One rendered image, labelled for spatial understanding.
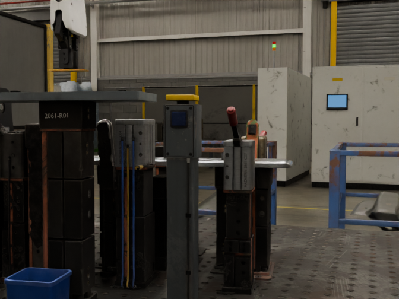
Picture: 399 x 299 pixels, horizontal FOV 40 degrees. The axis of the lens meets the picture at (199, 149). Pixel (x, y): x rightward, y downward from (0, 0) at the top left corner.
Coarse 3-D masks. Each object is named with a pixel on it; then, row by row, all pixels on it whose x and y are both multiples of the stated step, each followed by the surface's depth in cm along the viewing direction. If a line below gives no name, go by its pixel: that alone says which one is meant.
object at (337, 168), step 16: (352, 144) 409; (368, 144) 406; (384, 144) 403; (336, 160) 300; (336, 176) 300; (336, 192) 301; (352, 192) 413; (384, 192) 389; (336, 208) 301; (368, 208) 342; (384, 208) 322; (336, 224) 302; (352, 224) 299; (368, 224) 297; (384, 224) 295
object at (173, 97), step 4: (168, 96) 113; (172, 96) 112; (176, 96) 112; (180, 96) 112; (184, 96) 112; (188, 96) 112; (192, 96) 112; (196, 96) 114; (168, 100) 113; (172, 100) 113; (176, 100) 113; (180, 100) 113; (184, 100) 113; (188, 100) 113; (192, 100) 113; (196, 100) 115
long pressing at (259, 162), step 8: (96, 160) 145; (160, 160) 142; (200, 160) 141; (208, 160) 146; (216, 160) 146; (256, 160) 147; (264, 160) 146; (272, 160) 146; (280, 160) 146; (288, 160) 150
